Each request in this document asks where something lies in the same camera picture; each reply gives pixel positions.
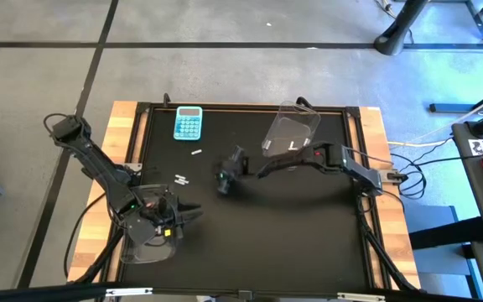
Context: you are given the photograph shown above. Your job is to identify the black diagonal strut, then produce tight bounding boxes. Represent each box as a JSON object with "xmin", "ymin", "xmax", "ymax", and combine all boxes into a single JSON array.
[
  {"xmin": 73, "ymin": 226, "xmax": 127, "ymax": 286},
  {"xmin": 356, "ymin": 196, "xmax": 421, "ymax": 293}
]

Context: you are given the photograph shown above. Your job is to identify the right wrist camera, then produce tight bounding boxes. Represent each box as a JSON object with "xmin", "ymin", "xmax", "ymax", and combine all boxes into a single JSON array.
[{"xmin": 229, "ymin": 144, "xmax": 247, "ymax": 163}]

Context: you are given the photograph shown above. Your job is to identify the black stand foot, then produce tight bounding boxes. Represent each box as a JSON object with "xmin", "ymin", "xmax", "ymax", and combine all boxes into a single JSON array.
[{"xmin": 373, "ymin": 0, "xmax": 430, "ymax": 57}]

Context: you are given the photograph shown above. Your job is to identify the yellow floor cable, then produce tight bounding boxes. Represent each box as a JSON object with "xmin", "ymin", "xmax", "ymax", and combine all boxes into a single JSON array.
[{"xmin": 387, "ymin": 141, "xmax": 430, "ymax": 149}]

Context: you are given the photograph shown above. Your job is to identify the black power cable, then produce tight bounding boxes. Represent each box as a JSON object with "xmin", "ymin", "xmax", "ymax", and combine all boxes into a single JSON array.
[{"xmin": 63, "ymin": 190, "xmax": 115, "ymax": 280}]

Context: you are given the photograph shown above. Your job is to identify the black coiled cables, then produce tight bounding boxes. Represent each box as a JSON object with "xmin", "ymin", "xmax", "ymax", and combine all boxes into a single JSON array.
[{"xmin": 386, "ymin": 138, "xmax": 454, "ymax": 200}]

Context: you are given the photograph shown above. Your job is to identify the clear plastic bin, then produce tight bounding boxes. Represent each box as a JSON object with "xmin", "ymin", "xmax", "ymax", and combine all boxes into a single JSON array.
[
  {"xmin": 261, "ymin": 100, "xmax": 322, "ymax": 159},
  {"xmin": 117, "ymin": 183, "xmax": 179, "ymax": 265}
]

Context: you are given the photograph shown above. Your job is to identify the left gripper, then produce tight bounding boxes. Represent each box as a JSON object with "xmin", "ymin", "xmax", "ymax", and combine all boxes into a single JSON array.
[{"xmin": 138, "ymin": 190, "xmax": 205, "ymax": 242}]

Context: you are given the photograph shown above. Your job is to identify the teal oval tray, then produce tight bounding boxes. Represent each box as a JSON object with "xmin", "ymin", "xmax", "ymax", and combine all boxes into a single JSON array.
[{"xmin": 173, "ymin": 105, "xmax": 204, "ymax": 141}]

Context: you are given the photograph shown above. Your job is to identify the black aluminium table frame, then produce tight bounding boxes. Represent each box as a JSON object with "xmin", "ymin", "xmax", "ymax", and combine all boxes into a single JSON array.
[{"xmin": 134, "ymin": 102, "xmax": 372, "ymax": 294}]

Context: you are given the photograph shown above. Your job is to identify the grey side table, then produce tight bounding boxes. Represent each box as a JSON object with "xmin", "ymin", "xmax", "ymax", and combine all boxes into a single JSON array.
[{"xmin": 450, "ymin": 121, "xmax": 483, "ymax": 253}]

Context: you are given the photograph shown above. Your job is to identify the black camera gantry bar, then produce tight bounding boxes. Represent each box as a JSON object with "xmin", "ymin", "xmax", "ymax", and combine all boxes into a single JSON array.
[{"xmin": 0, "ymin": 281, "xmax": 483, "ymax": 302}]

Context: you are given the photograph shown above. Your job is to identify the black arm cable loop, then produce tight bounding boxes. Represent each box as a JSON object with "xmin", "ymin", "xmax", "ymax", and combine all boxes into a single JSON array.
[{"xmin": 42, "ymin": 112, "xmax": 70, "ymax": 136}]

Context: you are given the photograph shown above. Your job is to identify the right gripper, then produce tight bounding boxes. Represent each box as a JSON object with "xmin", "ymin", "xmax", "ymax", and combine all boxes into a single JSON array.
[{"xmin": 216, "ymin": 157, "xmax": 252, "ymax": 196}]

